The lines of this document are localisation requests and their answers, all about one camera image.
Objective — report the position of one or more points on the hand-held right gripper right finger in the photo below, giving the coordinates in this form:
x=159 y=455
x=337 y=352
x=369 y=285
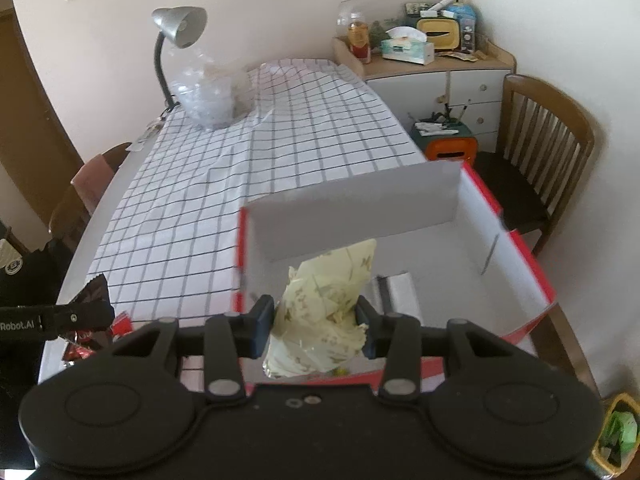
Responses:
x=364 y=327

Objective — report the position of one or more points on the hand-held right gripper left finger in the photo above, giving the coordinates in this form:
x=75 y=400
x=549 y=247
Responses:
x=264 y=327

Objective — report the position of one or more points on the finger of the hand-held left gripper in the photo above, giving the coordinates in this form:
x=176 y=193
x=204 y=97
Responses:
x=82 y=316

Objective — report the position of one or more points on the dark brown snack packet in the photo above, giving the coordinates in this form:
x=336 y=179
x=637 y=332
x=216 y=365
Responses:
x=95 y=290

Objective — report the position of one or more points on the pale yellow snack packet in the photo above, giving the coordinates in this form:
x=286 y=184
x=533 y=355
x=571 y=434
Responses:
x=320 y=310

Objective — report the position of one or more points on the red cardboard box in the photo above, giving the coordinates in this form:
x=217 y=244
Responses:
x=450 y=260

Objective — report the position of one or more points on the dark red snack packet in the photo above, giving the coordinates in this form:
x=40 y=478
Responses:
x=79 y=347

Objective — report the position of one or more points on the black cloth with emblem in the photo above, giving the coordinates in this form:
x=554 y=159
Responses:
x=22 y=270

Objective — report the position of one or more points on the wooden chair with pink cloth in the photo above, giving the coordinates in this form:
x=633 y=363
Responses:
x=70 y=210

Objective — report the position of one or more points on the white checked tablecloth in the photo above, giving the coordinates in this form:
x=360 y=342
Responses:
x=280 y=150

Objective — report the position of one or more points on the papers on table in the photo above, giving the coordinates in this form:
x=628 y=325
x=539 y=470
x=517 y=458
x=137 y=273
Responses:
x=145 y=132

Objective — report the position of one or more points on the orange and green bin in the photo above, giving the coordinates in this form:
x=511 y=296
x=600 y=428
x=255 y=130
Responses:
x=450 y=147

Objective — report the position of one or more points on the brown wooden door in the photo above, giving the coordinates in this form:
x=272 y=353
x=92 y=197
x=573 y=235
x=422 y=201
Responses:
x=35 y=110

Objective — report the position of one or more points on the wooden slat-back chair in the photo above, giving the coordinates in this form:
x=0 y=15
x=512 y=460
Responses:
x=530 y=180

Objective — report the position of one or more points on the clear plastic bag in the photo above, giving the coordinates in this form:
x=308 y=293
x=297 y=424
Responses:
x=210 y=92

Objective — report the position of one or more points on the white drawer cabinet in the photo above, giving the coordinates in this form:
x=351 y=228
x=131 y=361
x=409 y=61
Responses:
x=430 y=87

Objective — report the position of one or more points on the yellow waste basket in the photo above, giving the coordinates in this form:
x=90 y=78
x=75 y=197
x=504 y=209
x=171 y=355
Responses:
x=617 y=435

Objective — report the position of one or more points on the green tissue box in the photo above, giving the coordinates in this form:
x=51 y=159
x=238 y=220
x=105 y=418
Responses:
x=407 y=49

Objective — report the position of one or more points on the glass jar with red label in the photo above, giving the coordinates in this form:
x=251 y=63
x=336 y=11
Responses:
x=360 y=40

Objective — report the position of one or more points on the yellow tissue holder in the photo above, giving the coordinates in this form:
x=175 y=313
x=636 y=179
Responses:
x=440 y=35

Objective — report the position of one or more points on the silver desk lamp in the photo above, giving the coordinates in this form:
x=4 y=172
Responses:
x=180 y=25

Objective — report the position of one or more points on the blue and white carton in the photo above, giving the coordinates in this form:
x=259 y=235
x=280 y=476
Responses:
x=466 y=25

